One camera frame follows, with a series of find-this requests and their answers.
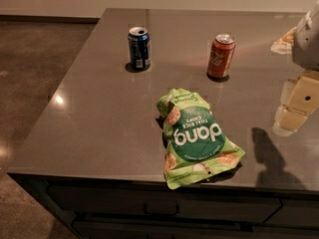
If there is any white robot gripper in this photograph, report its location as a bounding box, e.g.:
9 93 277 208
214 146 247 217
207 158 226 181
270 0 319 136

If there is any green rice chip bag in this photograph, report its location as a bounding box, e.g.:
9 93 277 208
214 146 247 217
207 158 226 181
157 89 245 189

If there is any red coca-cola can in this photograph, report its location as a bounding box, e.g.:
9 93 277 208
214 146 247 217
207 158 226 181
207 33 235 80

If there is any blue pepsi can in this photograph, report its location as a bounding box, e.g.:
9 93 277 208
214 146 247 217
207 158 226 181
128 26 151 70

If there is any dark cabinet drawer front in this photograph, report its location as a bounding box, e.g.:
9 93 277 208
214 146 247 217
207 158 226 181
49 185 280 222

